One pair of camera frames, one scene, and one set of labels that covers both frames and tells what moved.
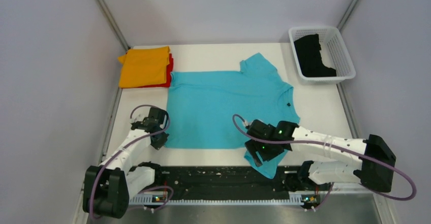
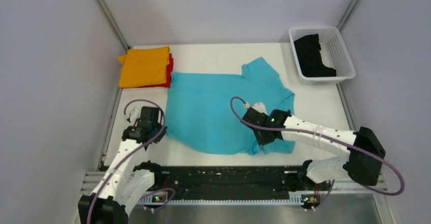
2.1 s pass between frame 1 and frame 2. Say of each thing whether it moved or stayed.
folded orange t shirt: stayed
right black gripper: moved
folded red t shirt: stayed
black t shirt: stayed
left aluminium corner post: stayed
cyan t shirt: moved
